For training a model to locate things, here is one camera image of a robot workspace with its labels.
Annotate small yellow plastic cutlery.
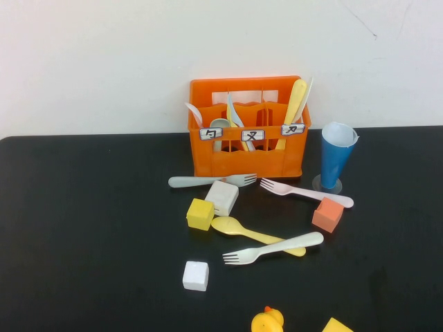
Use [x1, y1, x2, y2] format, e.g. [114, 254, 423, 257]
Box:
[226, 103, 251, 152]

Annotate white plastic fork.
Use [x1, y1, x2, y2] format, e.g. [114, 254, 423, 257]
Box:
[221, 231, 325, 266]

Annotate pink plastic fork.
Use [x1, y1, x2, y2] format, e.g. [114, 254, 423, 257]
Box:
[259, 177, 354, 209]

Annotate clear round cup base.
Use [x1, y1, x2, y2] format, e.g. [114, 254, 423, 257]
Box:
[311, 174, 343, 194]

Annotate yellow plastic spoon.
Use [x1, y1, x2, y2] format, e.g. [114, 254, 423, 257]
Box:
[210, 216, 308, 258]

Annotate blue paper cone cup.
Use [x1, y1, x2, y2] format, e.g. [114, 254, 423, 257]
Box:
[320, 120, 361, 190]

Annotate yellow cube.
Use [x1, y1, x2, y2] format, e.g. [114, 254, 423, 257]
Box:
[186, 198, 216, 232]

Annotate white rectangular box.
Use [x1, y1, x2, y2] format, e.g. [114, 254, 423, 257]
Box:
[204, 180, 240, 218]

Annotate yellow foam block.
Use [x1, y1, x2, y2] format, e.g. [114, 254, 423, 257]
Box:
[321, 317, 354, 332]

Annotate white cube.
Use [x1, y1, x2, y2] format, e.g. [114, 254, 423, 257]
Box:
[182, 261, 210, 293]

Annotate orange cube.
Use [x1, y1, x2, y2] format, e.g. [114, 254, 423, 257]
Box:
[311, 196, 345, 234]

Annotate yellow rubber duck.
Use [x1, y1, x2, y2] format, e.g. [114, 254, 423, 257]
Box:
[251, 306, 285, 332]

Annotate pink plastic spoon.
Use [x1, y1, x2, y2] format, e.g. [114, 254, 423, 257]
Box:
[183, 101, 204, 126]

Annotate green plastic spoon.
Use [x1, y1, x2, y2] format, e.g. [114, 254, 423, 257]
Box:
[209, 118, 230, 152]

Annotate orange plastic cutlery holder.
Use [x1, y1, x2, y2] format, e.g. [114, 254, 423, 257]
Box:
[188, 75, 311, 179]

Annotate white paper character label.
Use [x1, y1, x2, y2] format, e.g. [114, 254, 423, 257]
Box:
[199, 127, 224, 142]
[240, 129, 266, 142]
[280, 122, 306, 137]

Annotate white plastic knife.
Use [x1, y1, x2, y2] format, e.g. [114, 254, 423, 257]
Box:
[299, 75, 314, 124]

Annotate grey-green plastic fork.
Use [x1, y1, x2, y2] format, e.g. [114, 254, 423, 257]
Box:
[168, 174, 258, 189]

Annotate long yellow plastic knife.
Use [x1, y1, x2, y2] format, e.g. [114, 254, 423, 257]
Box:
[275, 78, 308, 151]

